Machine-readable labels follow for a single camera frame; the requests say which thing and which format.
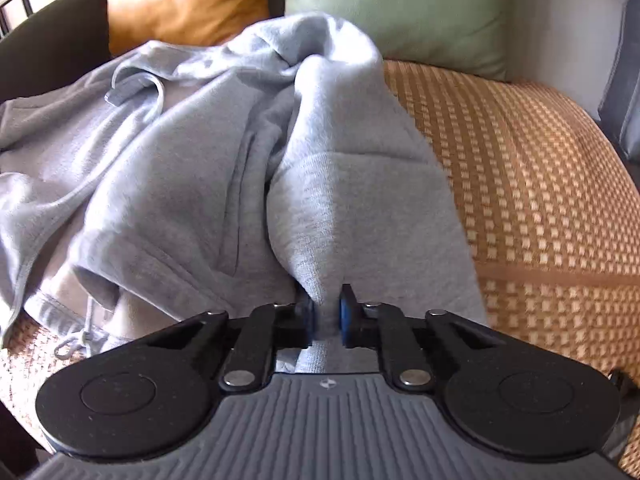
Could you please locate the brown woven sofa mat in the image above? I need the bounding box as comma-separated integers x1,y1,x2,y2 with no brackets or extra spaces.
0,59,640,477

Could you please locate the dark sofa armrest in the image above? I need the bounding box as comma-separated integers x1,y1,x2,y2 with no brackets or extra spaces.
0,0,110,106

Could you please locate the blue-grey cushion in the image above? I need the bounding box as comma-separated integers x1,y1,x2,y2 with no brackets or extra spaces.
597,0,640,162

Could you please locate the grey hoodie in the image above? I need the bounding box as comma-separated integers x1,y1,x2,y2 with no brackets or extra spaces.
0,12,490,375

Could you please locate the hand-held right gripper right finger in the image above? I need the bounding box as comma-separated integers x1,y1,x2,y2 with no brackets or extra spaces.
338,283,507,394

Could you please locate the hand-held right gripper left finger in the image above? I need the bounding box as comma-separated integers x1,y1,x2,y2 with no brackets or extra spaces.
144,301,317,393

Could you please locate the light green cushion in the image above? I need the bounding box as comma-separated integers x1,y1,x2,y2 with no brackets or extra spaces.
283,0,517,82

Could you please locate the orange cushion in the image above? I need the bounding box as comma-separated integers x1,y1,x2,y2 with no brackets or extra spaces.
106,0,271,57

